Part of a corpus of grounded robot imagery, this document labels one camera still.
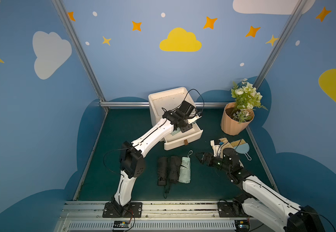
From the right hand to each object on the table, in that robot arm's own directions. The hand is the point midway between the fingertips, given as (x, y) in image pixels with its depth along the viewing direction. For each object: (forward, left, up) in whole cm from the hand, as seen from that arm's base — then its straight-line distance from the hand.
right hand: (200, 153), depth 82 cm
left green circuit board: (-35, +40, -14) cm, 55 cm away
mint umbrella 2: (-7, +8, -10) cm, 15 cm away
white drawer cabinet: (+33, +18, +11) cm, 39 cm away
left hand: (+17, +9, +10) cm, 22 cm away
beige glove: (0, -12, +11) cm, 16 cm away
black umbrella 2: (-5, +15, -8) cm, 18 cm away
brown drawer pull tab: (+8, +8, -2) cm, 12 cm away
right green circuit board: (-32, -21, -16) cm, 42 cm away
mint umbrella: (+9, +14, +9) cm, 19 cm away
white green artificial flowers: (+30, -28, +16) cm, 44 cm away
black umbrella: (-7, +22, -10) cm, 25 cm away
